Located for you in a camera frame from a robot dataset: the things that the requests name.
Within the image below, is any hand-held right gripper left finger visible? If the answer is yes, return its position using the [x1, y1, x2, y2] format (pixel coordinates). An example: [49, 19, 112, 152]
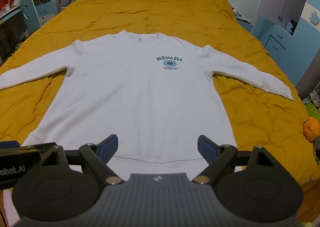
[40, 134, 125, 185]

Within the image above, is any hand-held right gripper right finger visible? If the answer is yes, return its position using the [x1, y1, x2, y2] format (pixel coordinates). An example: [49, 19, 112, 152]
[194, 135, 278, 185]

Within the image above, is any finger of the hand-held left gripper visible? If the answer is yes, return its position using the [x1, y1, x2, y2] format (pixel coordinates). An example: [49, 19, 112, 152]
[0, 141, 58, 153]

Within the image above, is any white printed sweatshirt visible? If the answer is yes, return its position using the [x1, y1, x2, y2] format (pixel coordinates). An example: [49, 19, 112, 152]
[0, 30, 295, 183]

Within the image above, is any bundle of clothes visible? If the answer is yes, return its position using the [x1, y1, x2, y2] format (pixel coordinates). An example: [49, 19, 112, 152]
[286, 18, 300, 36]

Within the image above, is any orange plush toy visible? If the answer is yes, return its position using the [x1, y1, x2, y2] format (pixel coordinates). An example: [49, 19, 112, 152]
[303, 117, 320, 142]

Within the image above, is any green toy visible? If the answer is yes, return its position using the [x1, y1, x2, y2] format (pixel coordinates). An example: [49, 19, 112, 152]
[306, 103, 320, 120]

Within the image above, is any light blue desk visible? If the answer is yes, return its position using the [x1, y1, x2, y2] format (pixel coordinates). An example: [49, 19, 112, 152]
[0, 0, 60, 60]

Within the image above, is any cluttered nightstand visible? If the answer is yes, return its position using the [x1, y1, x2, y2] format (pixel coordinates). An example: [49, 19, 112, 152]
[232, 8, 255, 33]

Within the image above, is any light blue chair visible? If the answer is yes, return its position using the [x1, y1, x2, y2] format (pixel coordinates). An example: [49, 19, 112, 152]
[20, 0, 42, 34]

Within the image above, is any mustard yellow bedspread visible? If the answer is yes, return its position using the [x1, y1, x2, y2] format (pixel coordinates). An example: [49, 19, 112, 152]
[0, 0, 320, 187]

